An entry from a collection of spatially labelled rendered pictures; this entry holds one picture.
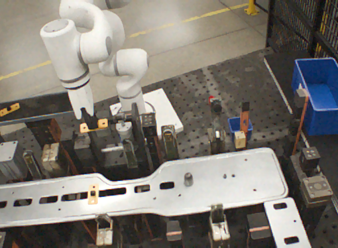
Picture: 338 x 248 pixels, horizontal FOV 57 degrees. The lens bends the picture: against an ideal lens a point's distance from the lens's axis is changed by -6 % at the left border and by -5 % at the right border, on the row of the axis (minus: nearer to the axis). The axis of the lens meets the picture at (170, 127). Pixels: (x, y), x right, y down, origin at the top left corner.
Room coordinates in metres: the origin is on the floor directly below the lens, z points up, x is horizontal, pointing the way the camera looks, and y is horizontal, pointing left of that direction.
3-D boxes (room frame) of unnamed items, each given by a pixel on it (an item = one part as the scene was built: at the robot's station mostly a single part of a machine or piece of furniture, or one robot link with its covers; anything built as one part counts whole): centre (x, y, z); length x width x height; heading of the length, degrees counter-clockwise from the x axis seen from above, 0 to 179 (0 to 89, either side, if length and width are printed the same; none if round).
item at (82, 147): (0.85, 0.34, 0.89); 0.13 x 0.11 x 0.38; 178
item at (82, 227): (0.65, 0.39, 0.84); 0.17 x 0.06 x 0.29; 178
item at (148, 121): (0.86, 0.08, 0.91); 0.07 x 0.05 x 0.42; 178
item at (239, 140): (0.76, -0.24, 0.88); 0.04 x 0.04 x 0.36; 88
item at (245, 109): (0.79, -0.26, 0.95); 0.03 x 0.01 x 0.50; 88
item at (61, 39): (0.71, 0.22, 1.55); 0.09 x 0.08 x 0.13; 83
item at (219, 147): (0.80, -0.16, 0.88); 0.07 x 0.06 x 0.35; 178
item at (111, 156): (0.86, 0.20, 0.94); 0.18 x 0.13 x 0.49; 88
